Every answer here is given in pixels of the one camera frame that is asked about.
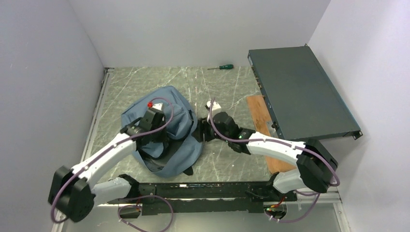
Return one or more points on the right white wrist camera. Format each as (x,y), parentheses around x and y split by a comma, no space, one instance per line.
(213,107)

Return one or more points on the dark rack server box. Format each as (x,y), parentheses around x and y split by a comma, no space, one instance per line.
(301,99)

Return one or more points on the blue grey backpack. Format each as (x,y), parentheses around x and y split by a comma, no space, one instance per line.
(182,150)

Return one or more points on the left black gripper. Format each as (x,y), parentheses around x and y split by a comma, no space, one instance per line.
(163,137)

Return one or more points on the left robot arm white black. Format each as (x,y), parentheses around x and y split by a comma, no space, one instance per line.
(96,166)

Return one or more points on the brown wooden board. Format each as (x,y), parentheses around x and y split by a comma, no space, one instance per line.
(260,117)

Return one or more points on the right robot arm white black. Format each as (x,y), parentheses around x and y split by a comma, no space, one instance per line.
(315,167)

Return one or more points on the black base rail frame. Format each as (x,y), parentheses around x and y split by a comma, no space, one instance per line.
(210,197)

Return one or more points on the green handled screwdriver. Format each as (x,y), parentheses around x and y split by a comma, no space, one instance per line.
(223,67)

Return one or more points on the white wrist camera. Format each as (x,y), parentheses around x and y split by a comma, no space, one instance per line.
(213,107)
(155,107)

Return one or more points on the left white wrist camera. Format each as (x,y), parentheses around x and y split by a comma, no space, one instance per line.
(155,107)

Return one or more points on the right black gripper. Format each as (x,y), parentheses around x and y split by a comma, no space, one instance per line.
(202,127)

